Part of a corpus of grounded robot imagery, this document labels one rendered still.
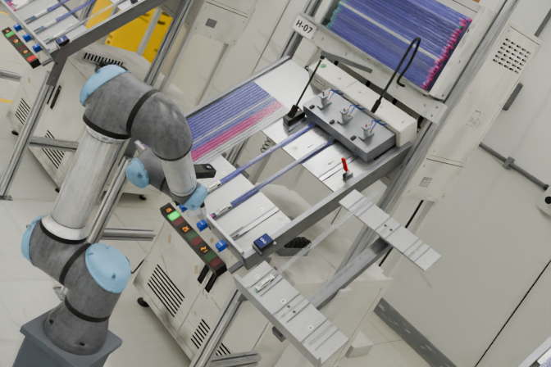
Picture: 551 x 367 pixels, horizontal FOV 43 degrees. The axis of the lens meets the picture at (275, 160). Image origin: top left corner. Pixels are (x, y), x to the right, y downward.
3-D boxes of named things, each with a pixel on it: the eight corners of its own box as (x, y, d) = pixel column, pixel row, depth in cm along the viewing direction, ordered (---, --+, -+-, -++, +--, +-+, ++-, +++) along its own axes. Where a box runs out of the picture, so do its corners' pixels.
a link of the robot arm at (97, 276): (96, 324, 159) (119, 278, 156) (51, 292, 162) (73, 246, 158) (122, 307, 171) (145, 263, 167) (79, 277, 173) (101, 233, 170)
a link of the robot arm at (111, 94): (56, 295, 162) (144, 94, 144) (7, 260, 165) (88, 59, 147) (86, 277, 173) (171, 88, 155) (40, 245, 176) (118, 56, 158)
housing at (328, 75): (399, 160, 241) (400, 132, 231) (310, 95, 270) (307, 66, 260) (416, 149, 244) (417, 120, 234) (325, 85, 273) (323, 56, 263)
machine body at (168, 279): (216, 416, 255) (294, 283, 238) (125, 294, 296) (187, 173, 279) (321, 391, 304) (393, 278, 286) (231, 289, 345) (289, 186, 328)
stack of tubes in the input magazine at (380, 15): (424, 89, 229) (467, 16, 222) (324, 26, 259) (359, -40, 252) (441, 96, 238) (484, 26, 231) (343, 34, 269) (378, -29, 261)
